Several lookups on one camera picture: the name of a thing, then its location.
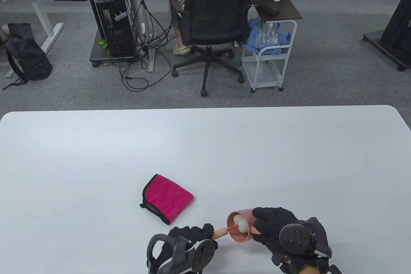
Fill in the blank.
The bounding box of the person's right hand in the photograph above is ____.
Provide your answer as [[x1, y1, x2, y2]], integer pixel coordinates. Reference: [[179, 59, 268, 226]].
[[252, 207, 305, 255]]

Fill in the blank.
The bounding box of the person's left hand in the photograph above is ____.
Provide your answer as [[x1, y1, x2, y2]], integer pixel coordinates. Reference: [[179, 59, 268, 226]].
[[157, 223, 215, 258]]

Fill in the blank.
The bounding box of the wooden sponge cup brush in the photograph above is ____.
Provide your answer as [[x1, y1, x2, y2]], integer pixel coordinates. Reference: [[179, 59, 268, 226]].
[[212, 216, 249, 240]]

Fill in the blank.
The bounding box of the pink water cup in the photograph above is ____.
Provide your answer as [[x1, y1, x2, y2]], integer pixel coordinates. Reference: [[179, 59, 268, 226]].
[[227, 209, 257, 243]]

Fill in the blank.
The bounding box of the magenta cleaning cloth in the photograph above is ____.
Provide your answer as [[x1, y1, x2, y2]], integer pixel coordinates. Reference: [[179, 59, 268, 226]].
[[140, 174, 195, 225]]

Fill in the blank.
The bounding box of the person's right forearm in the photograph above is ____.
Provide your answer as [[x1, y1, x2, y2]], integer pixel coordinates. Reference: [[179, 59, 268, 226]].
[[300, 264, 341, 274]]

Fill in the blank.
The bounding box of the black grey handheld controller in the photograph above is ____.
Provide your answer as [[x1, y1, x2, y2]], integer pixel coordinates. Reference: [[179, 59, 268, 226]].
[[146, 235, 219, 274], [279, 217, 332, 266]]

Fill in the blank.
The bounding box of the beige slipper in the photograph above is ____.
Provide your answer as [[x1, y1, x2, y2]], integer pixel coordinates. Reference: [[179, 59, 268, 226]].
[[173, 44, 193, 56]]

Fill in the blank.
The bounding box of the blue crumpled cloth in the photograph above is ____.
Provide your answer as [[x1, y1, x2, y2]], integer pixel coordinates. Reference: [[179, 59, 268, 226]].
[[241, 17, 292, 56]]

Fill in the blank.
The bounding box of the clear plastic bag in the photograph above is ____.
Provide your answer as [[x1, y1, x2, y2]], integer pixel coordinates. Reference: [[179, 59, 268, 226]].
[[262, 22, 283, 45]]

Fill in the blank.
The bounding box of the black rolling computer stand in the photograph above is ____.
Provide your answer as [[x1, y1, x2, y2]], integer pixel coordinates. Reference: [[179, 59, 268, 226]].
[[89, 27, 142, 67]]

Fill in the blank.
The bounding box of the black oblong case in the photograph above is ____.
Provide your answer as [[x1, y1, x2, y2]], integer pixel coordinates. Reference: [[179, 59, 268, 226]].
[[258, 5, 279, 16]]

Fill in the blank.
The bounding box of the white cart with dark top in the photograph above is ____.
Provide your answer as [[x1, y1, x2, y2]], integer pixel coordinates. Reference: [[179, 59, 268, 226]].
[[241, 0, 303, 93]]

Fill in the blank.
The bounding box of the black computer tower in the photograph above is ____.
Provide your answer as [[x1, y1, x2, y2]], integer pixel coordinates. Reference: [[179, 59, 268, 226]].
[[92, 0, 137, 59]]

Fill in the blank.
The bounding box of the black mesh office chair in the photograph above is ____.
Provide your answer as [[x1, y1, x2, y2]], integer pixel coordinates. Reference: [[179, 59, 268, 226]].
[[169, 0, 260, 97]]

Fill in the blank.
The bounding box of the black panel on wheeled base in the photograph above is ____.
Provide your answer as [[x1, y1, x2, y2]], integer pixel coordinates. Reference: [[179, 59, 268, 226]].
[[362, 0, 411, 71]]

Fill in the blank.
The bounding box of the black backpack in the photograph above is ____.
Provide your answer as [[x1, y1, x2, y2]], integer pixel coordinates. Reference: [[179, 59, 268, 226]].
[[3, 23, 53, 90]]

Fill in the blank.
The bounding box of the white desk with metal legs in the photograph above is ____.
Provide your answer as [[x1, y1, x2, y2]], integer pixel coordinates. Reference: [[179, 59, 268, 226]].
[[0, 0, 65, 78]]

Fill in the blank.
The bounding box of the bundle of black cables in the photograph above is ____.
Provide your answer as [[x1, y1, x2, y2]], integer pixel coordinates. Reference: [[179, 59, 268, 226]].
[[109, 0, 172, 92]]

